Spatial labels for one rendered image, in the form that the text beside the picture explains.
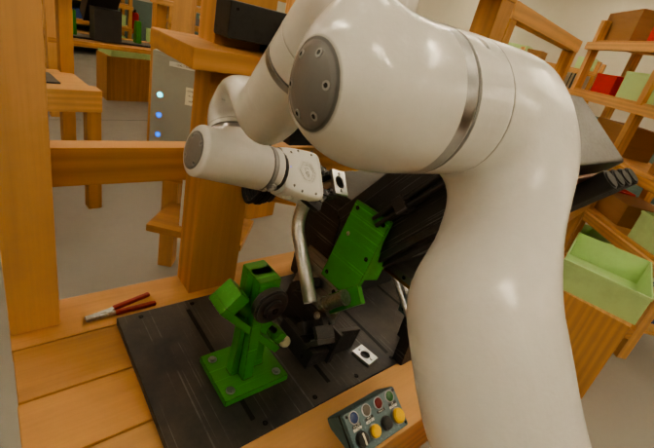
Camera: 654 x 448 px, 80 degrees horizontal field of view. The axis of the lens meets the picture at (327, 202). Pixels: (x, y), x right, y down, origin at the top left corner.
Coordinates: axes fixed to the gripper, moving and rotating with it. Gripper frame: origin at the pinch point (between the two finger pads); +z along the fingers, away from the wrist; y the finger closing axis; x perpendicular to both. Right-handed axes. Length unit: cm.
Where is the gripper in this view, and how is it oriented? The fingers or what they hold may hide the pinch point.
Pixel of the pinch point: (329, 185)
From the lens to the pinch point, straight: 84.1
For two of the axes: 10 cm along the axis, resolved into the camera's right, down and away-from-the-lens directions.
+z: 6.8, 1.5, 7.2
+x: -7.2, 2.9, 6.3
